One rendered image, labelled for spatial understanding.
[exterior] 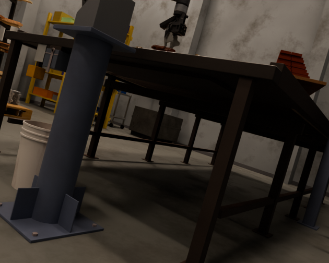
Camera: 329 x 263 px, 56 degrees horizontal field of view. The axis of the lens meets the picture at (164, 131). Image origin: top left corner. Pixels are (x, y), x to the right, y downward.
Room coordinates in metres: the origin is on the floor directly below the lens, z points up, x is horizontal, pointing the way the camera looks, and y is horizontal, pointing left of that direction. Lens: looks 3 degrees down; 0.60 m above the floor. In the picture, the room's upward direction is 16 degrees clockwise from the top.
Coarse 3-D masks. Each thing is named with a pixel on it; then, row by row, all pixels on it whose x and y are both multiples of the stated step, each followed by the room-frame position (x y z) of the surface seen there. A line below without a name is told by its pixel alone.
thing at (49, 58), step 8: (48, 48) 2.04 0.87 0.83; (56, 48) 2.01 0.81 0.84; (64, 48) 2.00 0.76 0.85; (48, 56) 2.02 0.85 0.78; (56, 56) 1.97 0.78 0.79; (64, 56) 2.01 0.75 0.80; (48, 64) 2.00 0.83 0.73; (56, 64) 1.98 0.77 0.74; (64, 64) 2.02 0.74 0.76; (48, 72) 1.99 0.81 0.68
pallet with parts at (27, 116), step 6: (12, 90) 4.79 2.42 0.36; (12, 96) 4.80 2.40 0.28; (18, 96) 4.86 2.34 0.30; (12, 102) 4.82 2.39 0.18; (18, 102) 4.92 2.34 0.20; (6, 108) 5.18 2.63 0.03; (12, 108) 4.50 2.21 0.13; (18, 108) 4.58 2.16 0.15; (24, 108) 4.72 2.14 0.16; (6, 114) 4.48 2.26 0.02; (24, 114) 4.67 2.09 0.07; (30, 114) 4.75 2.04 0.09
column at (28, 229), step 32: (64, 32) 1.43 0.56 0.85; (96, 32) 1.27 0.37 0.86; (96, 64) 1.37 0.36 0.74; (64, 96) 1.36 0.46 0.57; (96, 96) 1.41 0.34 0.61; (64, 128) 1.35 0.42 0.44; (64, 160) 1.36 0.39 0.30; (32, 192) 1.34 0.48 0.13; (64, 192) 1.38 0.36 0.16; (32, 224) 1.30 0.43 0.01; (64, 224) 1.35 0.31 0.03; (96, 224) 1.47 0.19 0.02
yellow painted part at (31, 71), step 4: (44, 56) 2.15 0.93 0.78; (36, 64) 2.14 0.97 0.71; (40, 64) 2.14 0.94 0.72; (28, 68) 2.13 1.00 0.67; (32, 68) 2.10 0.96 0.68; (36, 68) 2.09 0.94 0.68; (40, 68) 2.11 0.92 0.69; (28, 72) 2.12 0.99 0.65; (32, 72) 2.09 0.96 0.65; (36, 72) 2.10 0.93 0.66; (40, 72) 2.12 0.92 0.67; (44, 72) 2.14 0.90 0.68; (32, 76) 2.09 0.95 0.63; (36, 76) 2.10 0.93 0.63; (40, 76) 2.13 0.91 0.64
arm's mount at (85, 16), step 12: (96, 0) 1.34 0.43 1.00; (108, 0) 1.35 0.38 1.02; (120, 0) 1.40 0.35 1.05; (84, 12) 1.37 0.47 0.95; (96, 12) 1.32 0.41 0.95; (108, 12) 1.37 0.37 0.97; (120, 12) 1.42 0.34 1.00; (132, 12) 1.47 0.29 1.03; (84, 24) 1.36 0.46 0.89; (96, 24) 1.33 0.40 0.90; (108, 24) 1.38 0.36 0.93; (120, 24) 1.43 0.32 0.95; (120, 36) 1.45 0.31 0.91
